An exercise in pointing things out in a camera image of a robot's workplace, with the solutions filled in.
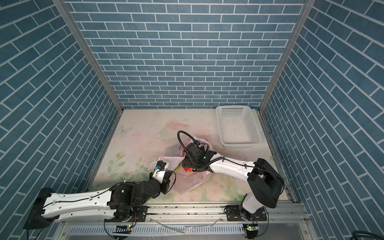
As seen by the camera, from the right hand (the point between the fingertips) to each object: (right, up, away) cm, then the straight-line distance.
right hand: (187, 162), depth 84 cm
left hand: (-5, -3, -12) cm, 13 cm away
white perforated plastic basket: (+36, +20, +27) cm, 50 cm away
